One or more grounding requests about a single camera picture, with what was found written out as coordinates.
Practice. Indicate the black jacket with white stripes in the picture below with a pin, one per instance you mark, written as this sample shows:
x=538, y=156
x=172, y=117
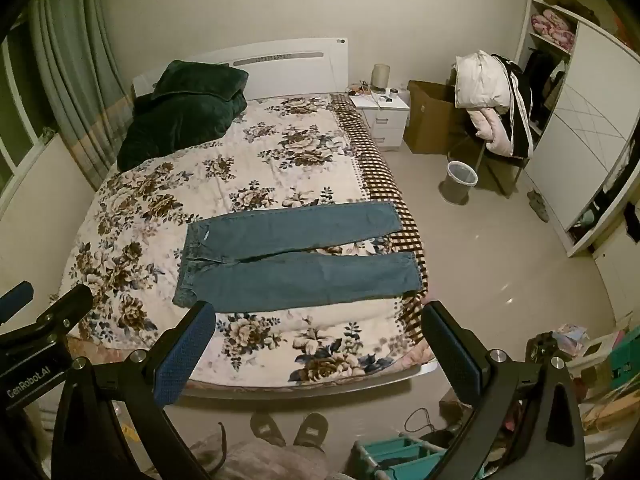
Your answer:
x=522, y=125

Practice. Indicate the teal storage basket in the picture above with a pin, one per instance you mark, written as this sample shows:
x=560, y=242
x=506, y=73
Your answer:
x=400, y=457

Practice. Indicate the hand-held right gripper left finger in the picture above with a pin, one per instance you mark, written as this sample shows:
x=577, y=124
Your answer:
x=185, y=355

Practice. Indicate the dark hanging clothes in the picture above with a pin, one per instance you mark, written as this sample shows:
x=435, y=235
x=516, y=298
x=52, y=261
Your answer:
x=537, y=80

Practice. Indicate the grey trash bin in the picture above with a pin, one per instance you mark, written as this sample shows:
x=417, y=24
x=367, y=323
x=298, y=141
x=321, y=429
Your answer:
x=457, y=187

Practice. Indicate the pinkish grey cloth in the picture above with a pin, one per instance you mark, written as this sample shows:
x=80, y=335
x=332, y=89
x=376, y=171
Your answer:
x=270, y=462

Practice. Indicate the pink floral bedding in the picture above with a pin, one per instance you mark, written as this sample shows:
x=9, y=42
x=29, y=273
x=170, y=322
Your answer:
x=550, y=25

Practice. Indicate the white wardrobe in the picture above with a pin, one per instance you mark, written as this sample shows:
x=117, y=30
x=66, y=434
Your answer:
x=590, y=125

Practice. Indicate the grey green curtain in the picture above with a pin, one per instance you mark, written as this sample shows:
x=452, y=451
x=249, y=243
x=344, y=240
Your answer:
x=75, y=85

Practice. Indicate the wooden chair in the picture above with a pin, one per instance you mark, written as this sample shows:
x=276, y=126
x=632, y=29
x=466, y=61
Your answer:
x=500, y=172

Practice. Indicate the white puffy jacket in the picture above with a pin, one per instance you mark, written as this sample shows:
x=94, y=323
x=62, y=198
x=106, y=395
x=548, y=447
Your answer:
x=480, y=80

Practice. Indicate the floral blanket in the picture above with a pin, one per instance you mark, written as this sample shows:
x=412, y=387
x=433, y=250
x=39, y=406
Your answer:
x=280, y=170

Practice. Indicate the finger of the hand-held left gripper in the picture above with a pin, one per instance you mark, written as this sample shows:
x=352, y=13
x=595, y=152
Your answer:
x=15, y=299
x=70, y=305

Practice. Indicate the beige cylinder lamp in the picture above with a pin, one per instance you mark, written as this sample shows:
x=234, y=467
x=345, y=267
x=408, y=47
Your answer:
x=381, y=77

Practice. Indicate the white bed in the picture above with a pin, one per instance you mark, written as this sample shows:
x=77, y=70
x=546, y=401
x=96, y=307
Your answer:
x=300, y=67

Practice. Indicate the white nightstand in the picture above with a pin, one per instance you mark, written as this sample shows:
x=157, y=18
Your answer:
x=385, y=125

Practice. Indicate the brown plaid bed sheet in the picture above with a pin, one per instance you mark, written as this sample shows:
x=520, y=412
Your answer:
x=372, y=160

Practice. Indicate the cardboard box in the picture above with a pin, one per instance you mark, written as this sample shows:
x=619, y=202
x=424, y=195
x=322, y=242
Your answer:
x=430, y=120

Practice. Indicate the dark shoe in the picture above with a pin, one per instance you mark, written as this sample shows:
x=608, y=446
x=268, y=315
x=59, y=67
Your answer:
x=542, y=212
x=534, y=197

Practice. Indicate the dark green blanket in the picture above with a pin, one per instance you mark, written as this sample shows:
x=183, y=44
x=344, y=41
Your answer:
x=170, y=115

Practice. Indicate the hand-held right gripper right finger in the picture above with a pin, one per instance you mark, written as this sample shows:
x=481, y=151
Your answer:
x=450, y=355

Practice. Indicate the teal box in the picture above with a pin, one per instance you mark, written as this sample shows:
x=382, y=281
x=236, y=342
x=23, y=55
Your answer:
x=627, y=355

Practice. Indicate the pink jacket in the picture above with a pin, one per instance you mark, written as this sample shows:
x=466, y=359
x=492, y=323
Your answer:
x=492, y=130

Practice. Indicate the blue denim pants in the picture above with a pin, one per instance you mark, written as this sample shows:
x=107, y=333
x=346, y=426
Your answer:
x=300, y=275

